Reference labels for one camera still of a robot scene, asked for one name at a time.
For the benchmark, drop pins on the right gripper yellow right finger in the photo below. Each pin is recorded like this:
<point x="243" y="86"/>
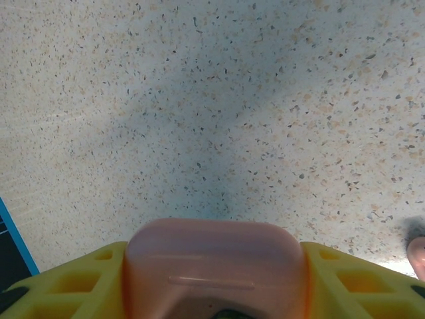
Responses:
<point x="365" y="299"/>

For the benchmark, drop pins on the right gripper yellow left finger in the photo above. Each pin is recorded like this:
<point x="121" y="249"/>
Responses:
<point x="50" y="299"/>

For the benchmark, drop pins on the pink rounded rectangular charging case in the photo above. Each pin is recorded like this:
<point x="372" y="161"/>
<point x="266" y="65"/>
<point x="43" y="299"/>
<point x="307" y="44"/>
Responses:
<point x="212" y="252"/>

